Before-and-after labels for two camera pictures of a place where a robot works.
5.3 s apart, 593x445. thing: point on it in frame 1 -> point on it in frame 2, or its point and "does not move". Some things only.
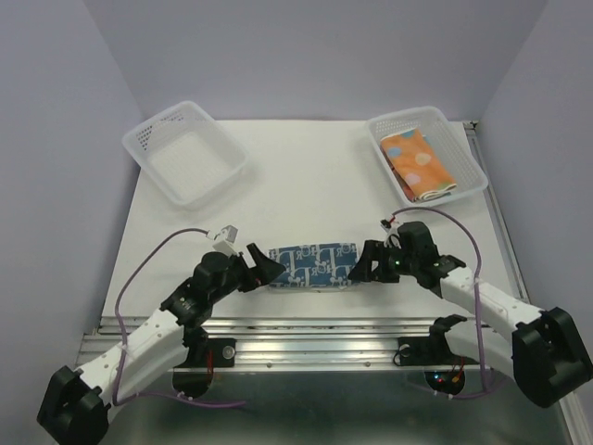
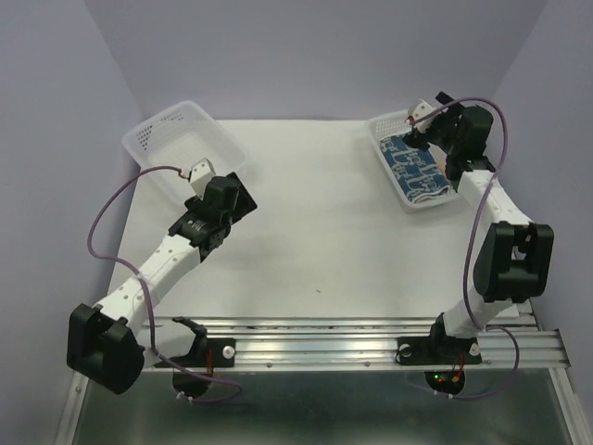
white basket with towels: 185,153 does not move
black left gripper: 264,270 -> 245,205
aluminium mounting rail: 295,344 does not move
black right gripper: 371,252 -> 418,137
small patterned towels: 315,265 -> 422,172
